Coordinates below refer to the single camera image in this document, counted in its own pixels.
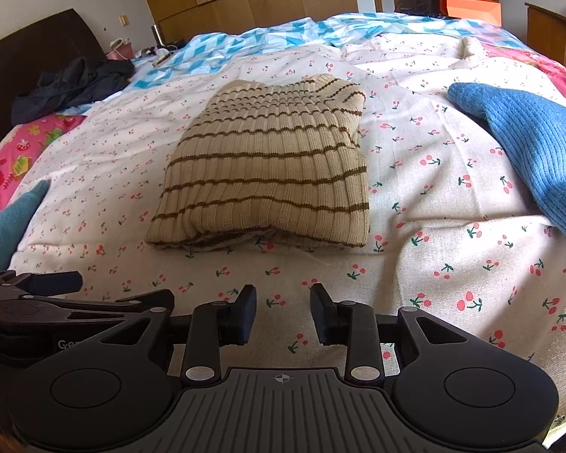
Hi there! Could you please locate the beige brown-striped knit sweater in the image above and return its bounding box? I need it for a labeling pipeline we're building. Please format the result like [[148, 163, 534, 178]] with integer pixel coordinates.
[[145, 74, 371, 252]]

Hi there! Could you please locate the white cherry-print bed sheet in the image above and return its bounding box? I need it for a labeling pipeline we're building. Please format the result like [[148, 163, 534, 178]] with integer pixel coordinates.
[[7, 33, 566, 430]]

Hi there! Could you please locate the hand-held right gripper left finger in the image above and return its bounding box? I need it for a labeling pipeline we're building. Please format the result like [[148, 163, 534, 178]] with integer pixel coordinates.
[[94, 285, 258, 386]]

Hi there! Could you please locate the pink bedside object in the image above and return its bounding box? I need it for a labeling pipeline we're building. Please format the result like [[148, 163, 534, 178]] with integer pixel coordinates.
[[106, 38, 134, 60]]

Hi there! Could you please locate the blue white checked quilt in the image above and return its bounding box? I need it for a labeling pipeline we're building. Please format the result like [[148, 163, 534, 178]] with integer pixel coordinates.
[[129, 9, 517, 91]]

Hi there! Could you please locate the pink printed blanket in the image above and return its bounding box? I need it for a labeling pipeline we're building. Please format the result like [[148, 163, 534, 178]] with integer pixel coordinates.
[[480, 42, 566, 115]]

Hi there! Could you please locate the orange box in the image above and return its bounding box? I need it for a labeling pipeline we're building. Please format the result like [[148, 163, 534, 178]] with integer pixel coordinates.
[[438, 0, 503, 28]]

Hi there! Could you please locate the pink printed pillow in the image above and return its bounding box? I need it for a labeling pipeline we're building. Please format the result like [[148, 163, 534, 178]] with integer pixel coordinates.
[[0, 113, 88, 220]]

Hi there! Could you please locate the teal fleece cloth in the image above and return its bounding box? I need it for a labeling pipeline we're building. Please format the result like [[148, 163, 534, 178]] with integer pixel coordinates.
[[0, 178, 52, 272]]

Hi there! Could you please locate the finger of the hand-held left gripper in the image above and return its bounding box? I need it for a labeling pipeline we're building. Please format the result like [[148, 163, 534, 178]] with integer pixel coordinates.
[[52, 290, 176, 326], [0, 271, 84, 297]]

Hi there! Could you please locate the blue knit sweater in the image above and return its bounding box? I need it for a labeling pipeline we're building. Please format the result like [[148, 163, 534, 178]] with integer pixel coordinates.
[[447, 82, 566, 248]]

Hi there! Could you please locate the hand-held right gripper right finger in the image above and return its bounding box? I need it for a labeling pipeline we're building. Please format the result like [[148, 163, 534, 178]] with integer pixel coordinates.
[[310, 283, 479, 386]]

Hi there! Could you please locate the dark navy jacket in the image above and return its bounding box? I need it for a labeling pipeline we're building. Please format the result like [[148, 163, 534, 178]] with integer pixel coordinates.
[[11, 57, 136, 125]]

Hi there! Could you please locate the dark brown headboard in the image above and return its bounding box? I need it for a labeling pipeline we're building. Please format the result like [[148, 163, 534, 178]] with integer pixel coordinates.
[[0, 8, 105, 168]]

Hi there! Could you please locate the wooden cabinet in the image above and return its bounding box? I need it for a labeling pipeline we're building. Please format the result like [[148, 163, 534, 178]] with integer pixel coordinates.
[[525, 2, 566, 74]]

